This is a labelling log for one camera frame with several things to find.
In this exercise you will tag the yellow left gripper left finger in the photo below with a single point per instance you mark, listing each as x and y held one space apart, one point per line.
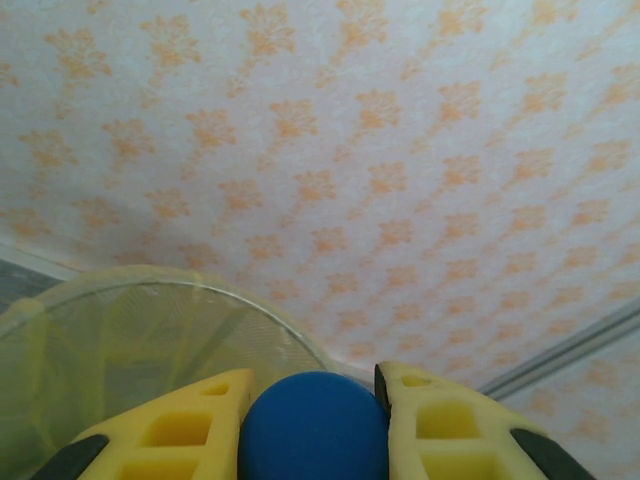
225 410

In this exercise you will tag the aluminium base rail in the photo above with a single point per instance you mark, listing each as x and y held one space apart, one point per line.
30 256

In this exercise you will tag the clear bottle wide blue label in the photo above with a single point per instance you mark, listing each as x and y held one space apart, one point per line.
315 430

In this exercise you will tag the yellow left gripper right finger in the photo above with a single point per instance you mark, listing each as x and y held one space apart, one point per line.
400 400

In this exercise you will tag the clear plastic bin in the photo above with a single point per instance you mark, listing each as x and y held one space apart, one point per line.
295 350

